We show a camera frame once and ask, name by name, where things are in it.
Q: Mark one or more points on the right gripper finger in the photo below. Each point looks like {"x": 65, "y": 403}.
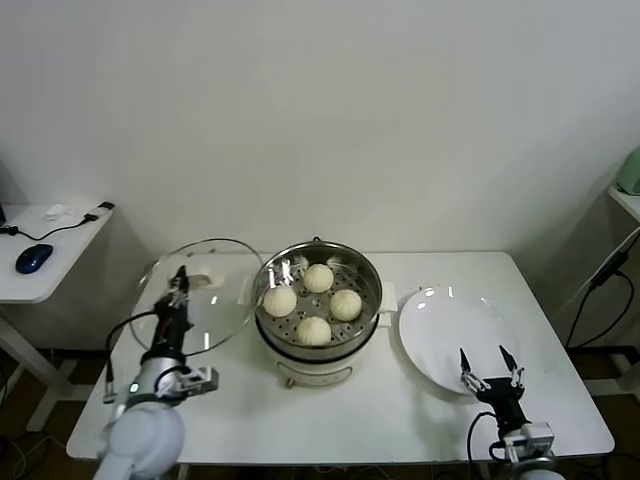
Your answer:
{"x": 511, "y": 367}
{"x": 467, "y": 372}

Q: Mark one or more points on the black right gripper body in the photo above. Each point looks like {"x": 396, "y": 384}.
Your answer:
{"x": 502, "y": 400}

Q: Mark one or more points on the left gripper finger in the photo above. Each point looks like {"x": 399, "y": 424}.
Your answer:
{"x": 172, "y": 299}
{"x": 181, "y": 277}

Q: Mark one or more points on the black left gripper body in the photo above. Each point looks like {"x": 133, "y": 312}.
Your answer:
{"x": 172, "y": 330}

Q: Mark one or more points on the white steamed baozi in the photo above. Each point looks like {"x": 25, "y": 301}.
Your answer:
{"x": 314, "y": 330}
{"x": 319, "y": 278}
{"x": 280, "y": 302}
{"x": 346, "y": 305}

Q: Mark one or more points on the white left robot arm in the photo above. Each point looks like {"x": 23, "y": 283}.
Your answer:
{"x": 145, "y": 435}

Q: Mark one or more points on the steel perforated steamer basket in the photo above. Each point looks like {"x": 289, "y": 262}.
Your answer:
{"x": 367, "y": 285}

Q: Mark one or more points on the white round plate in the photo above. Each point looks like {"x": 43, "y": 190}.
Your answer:
{"x": 440, "y": 330}

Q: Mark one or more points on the white side desk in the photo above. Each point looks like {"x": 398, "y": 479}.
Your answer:
{"x": 45, "y": 285}

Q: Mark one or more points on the small white crumpled object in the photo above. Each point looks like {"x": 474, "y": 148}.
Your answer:
{"x": 55, "y": 212}

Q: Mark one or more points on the blue computer mouse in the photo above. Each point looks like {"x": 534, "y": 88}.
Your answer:
{"x": 33, "y": 258}

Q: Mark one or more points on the white electric cooker base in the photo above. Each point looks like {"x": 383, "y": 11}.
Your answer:
{"x": 312, "y": 370}

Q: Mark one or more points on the white shelf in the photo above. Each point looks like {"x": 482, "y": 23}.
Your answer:
{"x": 627, "y": 200}

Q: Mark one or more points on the pale green appliance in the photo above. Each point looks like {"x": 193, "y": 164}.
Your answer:
{"x": 632, "y": 172}

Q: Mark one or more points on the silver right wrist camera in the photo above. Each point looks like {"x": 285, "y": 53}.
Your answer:
{"x": 530, "y": 436}

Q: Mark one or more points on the black desk base frame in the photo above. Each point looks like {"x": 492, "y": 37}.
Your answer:
{"x": 600, "y": 370}

